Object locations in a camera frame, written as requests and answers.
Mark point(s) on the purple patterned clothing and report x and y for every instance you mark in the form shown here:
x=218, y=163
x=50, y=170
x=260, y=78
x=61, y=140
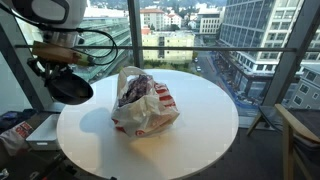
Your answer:
x=138, y=87

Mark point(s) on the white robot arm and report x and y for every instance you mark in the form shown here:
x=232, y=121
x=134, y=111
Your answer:
x=59, y=24

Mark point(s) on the white red plastic bag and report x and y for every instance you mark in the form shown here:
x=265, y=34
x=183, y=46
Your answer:
x=150, y=114

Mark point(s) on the dark bag on floor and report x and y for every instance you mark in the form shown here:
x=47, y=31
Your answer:
x=12, y=118

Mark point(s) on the white round table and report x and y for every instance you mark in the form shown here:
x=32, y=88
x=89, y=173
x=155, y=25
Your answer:
x=200, y=136

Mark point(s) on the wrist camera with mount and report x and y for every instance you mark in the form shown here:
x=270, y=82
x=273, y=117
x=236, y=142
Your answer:
x=61, y=54

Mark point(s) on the white red bag on floor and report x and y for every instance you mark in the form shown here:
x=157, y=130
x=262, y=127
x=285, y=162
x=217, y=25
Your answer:
x=14, y=139

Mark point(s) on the white box on floor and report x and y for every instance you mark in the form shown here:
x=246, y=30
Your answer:
x=44, y=137

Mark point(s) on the black bowl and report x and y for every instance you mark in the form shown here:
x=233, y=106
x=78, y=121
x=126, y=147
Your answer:
x=69, y=89

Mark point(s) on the wooden chair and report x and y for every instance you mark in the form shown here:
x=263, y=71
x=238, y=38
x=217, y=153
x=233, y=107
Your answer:
x=300, y=130

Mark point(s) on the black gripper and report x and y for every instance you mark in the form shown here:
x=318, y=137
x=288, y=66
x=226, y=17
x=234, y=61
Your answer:
x=46, y=69

